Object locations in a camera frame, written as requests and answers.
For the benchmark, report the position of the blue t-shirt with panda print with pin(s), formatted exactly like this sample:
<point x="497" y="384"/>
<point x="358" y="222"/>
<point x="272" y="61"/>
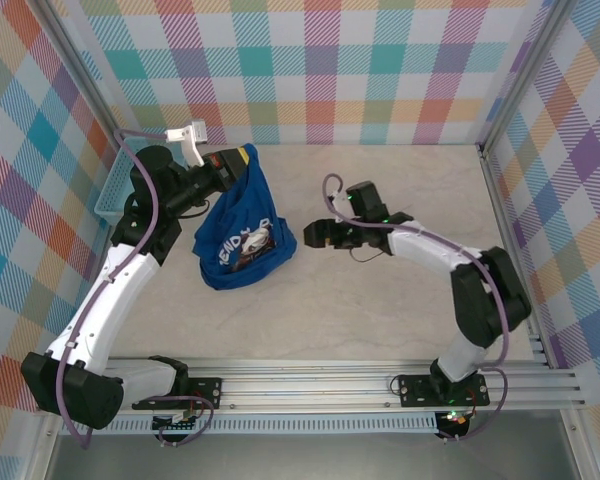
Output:
<point x="260" y="200"/>

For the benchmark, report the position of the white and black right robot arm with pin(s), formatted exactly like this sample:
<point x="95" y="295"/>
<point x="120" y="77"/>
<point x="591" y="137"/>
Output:
<point x="430" y="245"/>

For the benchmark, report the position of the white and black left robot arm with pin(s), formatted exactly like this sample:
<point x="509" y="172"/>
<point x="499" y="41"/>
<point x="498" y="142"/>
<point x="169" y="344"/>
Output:
<point x="110" y="300"/>

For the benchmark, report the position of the light blue plastic basket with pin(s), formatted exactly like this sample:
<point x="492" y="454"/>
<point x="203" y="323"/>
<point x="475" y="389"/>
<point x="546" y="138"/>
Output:
<point x="111" y="195"/>

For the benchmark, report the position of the small circuit board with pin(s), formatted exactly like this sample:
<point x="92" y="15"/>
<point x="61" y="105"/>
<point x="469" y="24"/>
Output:
<point x="177" y="425"/>
<point x="455" y="420"/>

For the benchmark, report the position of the grey metal panel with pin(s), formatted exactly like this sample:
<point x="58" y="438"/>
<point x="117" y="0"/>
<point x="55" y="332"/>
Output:
<point x="305" y="460"/>

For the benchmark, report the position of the aluminium frame post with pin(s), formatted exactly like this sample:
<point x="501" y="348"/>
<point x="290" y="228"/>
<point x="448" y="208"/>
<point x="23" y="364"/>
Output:
<point x="85" y="75"/>
<point x="526" y="75"/>

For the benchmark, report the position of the aluminium mounting rail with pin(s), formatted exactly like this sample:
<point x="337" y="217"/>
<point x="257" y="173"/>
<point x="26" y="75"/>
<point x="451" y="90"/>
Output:
<point x="305" y="390"/>

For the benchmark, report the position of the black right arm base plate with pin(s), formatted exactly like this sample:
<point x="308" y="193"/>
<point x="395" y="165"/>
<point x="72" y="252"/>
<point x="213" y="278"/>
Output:
<point x="415" y="392"/>

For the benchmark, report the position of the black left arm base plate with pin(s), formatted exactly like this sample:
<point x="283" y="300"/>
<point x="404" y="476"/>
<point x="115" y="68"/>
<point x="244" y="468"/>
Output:
<point x="210" y="390"/>

